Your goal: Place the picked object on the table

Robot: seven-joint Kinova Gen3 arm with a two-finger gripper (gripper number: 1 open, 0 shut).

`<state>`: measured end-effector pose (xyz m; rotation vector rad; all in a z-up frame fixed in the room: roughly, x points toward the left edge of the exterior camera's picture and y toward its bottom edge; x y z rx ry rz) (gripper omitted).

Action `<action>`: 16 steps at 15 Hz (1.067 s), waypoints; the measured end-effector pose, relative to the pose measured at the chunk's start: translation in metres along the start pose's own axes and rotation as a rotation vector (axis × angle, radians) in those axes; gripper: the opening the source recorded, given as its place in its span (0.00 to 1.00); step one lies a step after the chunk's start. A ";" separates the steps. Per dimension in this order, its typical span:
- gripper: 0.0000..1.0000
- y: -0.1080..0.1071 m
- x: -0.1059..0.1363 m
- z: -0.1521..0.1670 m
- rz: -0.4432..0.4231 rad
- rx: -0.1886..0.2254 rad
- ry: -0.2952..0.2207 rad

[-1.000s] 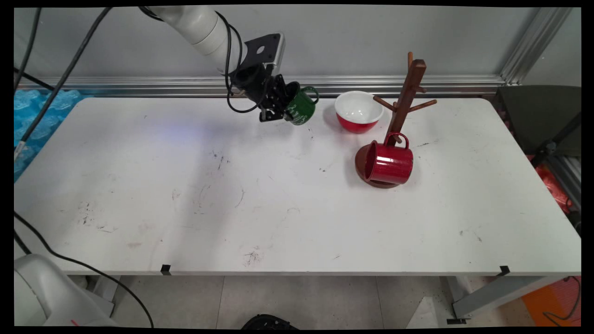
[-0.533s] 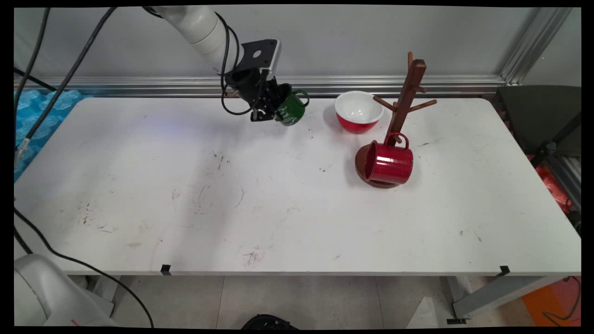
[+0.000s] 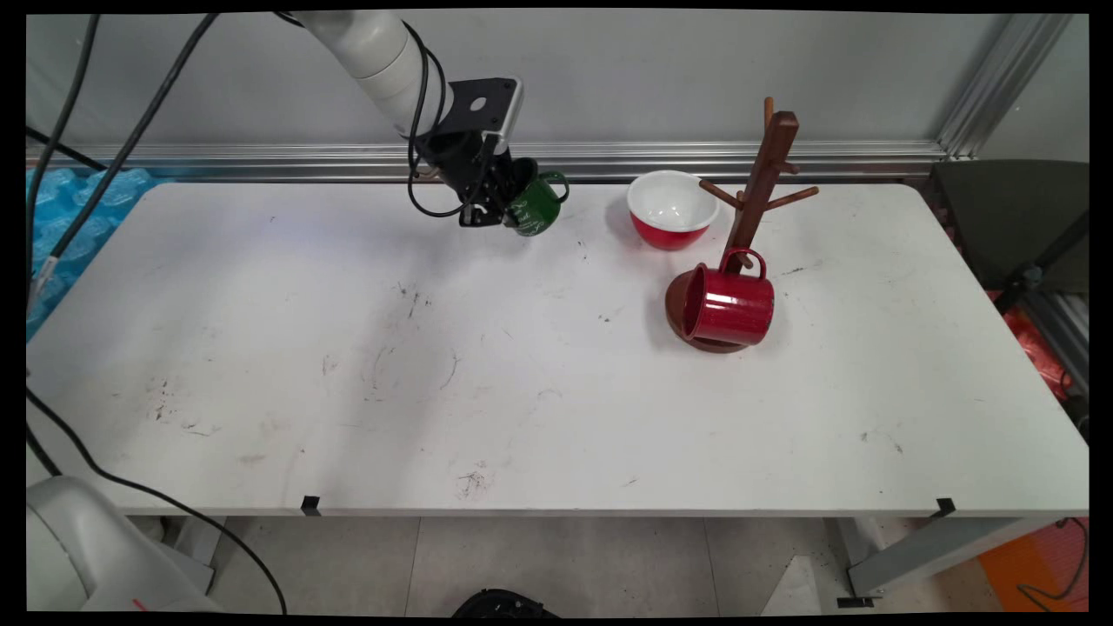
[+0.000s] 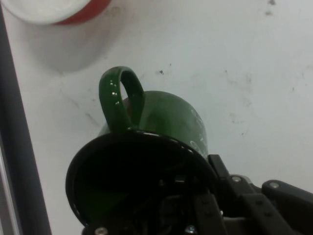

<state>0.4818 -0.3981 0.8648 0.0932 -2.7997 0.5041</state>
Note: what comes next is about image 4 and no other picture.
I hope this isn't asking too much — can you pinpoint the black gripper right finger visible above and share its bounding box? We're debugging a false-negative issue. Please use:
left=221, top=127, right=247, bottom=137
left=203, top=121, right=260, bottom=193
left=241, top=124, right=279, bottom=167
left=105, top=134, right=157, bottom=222
left=208, top=154, right=313, bottom=235

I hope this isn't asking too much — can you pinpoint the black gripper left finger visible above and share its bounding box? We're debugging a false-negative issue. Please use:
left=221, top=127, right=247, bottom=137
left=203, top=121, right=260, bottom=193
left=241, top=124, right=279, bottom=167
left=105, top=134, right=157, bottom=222
left=83, top=192, right=228, bottom=235

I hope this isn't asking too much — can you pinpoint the green ceramic mug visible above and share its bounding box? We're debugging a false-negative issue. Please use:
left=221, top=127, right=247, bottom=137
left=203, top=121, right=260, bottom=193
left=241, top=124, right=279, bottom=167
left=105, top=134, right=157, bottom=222
left=65, top=66, right=217, bottom=227

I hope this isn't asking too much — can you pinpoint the red bowl white inside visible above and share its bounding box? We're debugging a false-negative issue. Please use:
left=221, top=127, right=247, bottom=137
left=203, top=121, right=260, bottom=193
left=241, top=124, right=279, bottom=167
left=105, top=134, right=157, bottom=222
left=0, top=0, right=112, bottom=26

